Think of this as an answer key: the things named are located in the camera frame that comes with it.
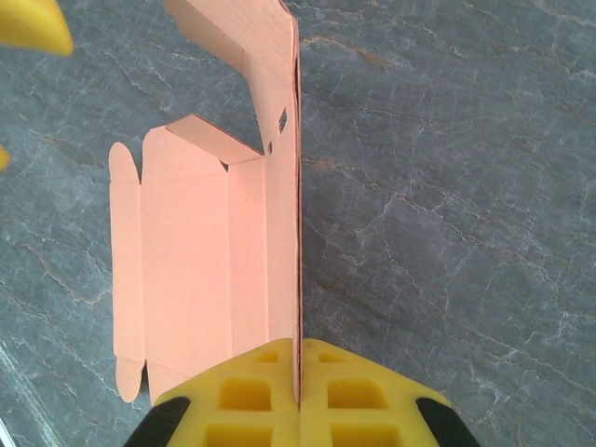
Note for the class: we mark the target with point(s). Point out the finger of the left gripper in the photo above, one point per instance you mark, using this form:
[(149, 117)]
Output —
[(4, 158), (32, 23)]

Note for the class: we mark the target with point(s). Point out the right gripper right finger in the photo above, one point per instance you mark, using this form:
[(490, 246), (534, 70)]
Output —
[(396, 419)]

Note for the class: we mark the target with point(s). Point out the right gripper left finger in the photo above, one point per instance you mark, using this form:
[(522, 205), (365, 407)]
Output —
[(209, 419)]

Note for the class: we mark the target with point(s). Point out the orange paper box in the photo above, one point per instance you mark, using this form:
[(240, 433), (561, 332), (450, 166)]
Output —
[(186, 256)]

